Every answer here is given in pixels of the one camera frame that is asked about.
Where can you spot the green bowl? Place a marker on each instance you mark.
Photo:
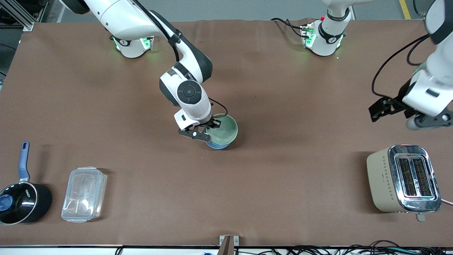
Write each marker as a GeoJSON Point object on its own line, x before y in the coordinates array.
{"type": "Point", "coordinates": [224, 131]}

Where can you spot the blue bowl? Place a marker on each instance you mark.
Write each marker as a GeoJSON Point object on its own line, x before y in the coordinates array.
{"type": "Point", "coordinates": [219, 146]}

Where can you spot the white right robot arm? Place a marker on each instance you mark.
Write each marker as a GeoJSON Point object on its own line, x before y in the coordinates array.
{"type": "Point", "coordinates": [191, 92]}

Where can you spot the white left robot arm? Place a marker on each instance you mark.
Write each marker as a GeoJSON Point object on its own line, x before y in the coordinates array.
{"type": "Point", "coordinates": [327, 35]}

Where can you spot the beige chrome toaster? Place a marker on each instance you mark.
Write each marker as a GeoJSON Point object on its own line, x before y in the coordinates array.
{"type": "Point", "coordinates": [389, 177]}

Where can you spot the brown table cloth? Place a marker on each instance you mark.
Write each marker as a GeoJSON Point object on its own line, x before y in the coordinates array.
{"type": "Point", "coordinates": [283, 159]}

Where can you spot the clear plastic food container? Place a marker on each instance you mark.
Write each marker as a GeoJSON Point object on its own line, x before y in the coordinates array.
{"type": "Point", "coordinates": [84, 194]}

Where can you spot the glass lid blue knob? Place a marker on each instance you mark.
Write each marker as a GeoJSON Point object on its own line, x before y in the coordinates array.
{"type": "Point", "coordinates": [16, 203]}

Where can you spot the metal table edge bracket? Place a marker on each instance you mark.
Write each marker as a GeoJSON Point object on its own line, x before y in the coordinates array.
{"type": "Point", "coordinates": [229, 244]}

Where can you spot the aluminium frame profile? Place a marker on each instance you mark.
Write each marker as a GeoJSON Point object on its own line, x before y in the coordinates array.
{"type": "Point", "coordinates": [21, 17]}

